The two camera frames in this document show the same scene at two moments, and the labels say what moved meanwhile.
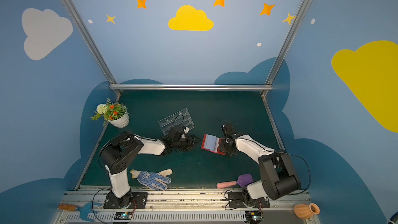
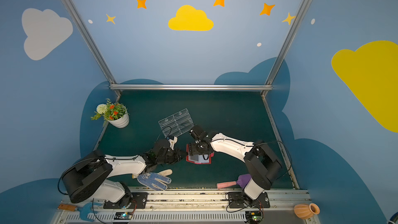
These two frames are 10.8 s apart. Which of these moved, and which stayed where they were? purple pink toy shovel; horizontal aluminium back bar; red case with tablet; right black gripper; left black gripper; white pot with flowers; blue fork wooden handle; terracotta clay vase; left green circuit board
Moved: left black gripper; red case with tablet; right black gripper
Stayed: purple pink toy shovel; white pot with flowers; horizontal aluminium back bar; left green circuit board; blue fork wooden handle; terracotta clay vase
